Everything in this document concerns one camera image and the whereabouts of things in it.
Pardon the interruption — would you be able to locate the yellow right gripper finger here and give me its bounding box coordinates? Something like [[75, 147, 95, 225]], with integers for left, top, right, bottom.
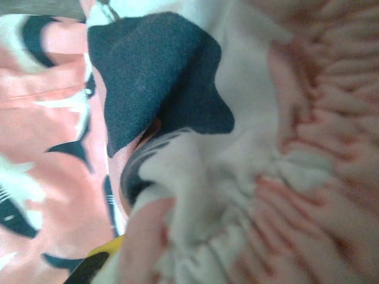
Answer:
[[67, 235, 125, 284]]

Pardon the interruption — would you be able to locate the pink white patterned garment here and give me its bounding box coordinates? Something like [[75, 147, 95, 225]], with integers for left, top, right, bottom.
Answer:
[[0, 0, 379, 284]]

